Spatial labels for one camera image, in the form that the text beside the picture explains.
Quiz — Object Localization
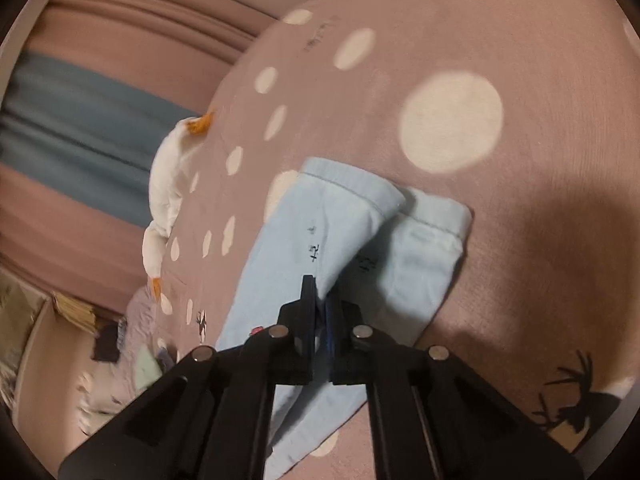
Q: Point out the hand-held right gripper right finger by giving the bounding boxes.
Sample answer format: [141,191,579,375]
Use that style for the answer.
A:
[323,289,585,480]

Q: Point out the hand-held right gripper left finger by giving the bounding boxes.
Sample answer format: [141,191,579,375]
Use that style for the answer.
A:
[57,275,318,480]

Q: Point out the light blue denim pants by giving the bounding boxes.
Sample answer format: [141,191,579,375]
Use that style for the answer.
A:
[215,156,473,480]

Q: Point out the folded green garment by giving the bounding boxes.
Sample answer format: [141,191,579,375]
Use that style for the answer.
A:
[132,347,163,393]

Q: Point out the pale quilted bedding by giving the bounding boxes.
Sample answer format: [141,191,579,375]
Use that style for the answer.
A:
[75,285,168,436]

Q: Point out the dark cloth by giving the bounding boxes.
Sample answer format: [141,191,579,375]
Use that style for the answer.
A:
[92,322,128,363]

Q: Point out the white goose plush toy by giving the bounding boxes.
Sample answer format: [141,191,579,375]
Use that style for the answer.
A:
[141,110,217,303]

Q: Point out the yellowish stack of books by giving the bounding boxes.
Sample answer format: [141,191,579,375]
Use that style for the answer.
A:
[52,292,96,333]

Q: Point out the pink polka dot blanket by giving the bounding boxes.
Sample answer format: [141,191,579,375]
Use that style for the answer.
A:
[115,0,640,480]

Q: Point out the blue curtain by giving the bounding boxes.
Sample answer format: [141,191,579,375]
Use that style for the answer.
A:
[0,52,201,226]

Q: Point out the pink curtain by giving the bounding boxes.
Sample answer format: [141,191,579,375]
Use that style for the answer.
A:
[0,0,281,311]

